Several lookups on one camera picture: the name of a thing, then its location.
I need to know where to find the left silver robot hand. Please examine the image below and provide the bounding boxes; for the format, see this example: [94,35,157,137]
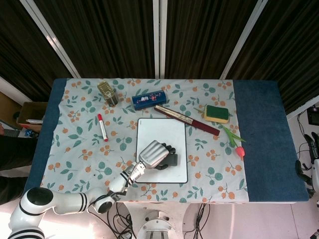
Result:
[138,140,176,171]

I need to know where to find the black whiteboard eraser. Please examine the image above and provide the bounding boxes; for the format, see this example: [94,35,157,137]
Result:
[163,153,179,167]

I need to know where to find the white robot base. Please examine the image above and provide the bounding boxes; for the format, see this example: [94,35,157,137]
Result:
[136,210,179,239]

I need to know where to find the small white whiteboard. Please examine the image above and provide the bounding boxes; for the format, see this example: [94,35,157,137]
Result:
[135,118,188,184]

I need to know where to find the red whiteboard marker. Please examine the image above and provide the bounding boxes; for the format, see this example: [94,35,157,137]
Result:
[97,114,109,142]

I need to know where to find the dark red folded fan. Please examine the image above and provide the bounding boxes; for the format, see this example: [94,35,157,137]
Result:
[154,105,221,137]

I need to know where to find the floral patterned tablecloth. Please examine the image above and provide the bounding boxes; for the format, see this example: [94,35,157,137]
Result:
[38,78,250,204]

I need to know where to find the blue printed pencil case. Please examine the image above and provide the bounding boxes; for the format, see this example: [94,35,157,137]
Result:
[131,90,168,111]

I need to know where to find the green and yellow sponge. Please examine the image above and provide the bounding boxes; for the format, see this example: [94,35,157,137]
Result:
[203,104,230,124]

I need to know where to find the gold hair clip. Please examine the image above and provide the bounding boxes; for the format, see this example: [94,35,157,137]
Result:
[97,81,120,108]

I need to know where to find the artificial pink tulip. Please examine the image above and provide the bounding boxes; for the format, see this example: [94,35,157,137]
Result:
[193,107,247,160]

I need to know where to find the blue felt table cover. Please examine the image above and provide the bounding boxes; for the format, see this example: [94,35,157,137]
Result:
[22,78,310,203]

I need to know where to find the cardboard box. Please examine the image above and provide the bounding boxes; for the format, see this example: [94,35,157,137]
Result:
[16,101,49,133]

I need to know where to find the black floor cables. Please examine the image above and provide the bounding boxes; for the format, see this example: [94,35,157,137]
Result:
[86,202,212,239]

